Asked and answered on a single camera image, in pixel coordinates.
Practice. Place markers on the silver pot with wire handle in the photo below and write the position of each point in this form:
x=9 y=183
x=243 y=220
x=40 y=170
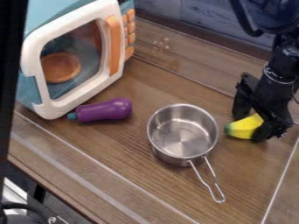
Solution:
x=182 y=133

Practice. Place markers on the yellow toy banana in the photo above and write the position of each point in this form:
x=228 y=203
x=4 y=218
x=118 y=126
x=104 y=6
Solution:
x=243 y=128

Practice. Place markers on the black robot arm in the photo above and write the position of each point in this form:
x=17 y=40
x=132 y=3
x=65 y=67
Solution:
x=275 y=17

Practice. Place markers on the clear acrylic barrier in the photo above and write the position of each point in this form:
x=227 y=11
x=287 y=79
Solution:
x=53 y=157

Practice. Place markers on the purple toy eggplant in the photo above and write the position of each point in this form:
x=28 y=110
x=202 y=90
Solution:
x=109 y=110

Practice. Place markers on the blue toy microwave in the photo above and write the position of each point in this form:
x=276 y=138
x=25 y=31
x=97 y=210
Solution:
x=93 y=28

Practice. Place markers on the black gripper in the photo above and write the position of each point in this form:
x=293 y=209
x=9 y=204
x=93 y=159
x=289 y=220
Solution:
x=267 y=96

